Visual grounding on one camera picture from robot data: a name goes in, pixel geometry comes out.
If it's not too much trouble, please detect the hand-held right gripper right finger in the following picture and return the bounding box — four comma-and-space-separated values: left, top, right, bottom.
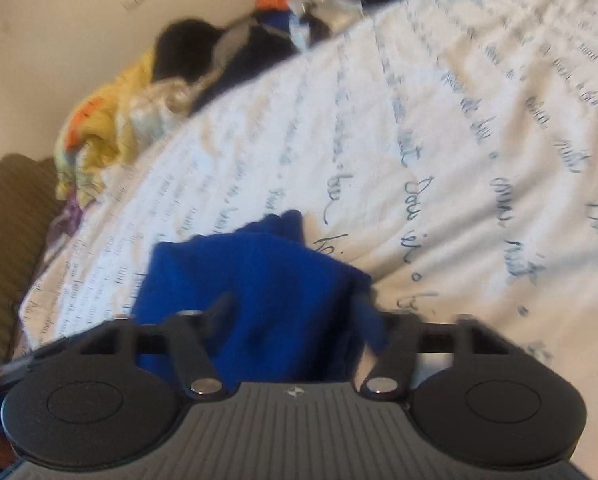
353, 296, 530, 402

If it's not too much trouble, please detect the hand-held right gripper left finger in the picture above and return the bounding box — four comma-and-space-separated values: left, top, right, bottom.
73, 294, 230, 401

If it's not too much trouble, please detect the blue cloth garment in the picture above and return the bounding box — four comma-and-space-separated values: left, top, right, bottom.
129, 209, 396, 386

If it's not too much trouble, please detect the purple cloth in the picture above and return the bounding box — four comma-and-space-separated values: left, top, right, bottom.
52, 197, 87, 246

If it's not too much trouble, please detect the white script-print blanket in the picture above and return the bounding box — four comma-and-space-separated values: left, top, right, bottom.
18, 0, 598, 441

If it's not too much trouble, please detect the striped woven cushion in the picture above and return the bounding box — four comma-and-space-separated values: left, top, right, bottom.
0, 152, 77, 366

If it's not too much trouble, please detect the light blue fleece cloth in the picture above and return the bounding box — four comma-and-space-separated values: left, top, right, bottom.
128, 80, 196, 133

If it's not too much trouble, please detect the yellow floral quilt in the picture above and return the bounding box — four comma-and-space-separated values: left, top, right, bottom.
53, 49, 180, 207

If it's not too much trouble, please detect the dark cloth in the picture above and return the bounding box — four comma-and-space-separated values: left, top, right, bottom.
151, 18, 301, 111

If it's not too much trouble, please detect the silver grey bag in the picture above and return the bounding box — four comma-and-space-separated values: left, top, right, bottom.
288, 0, 366, 43

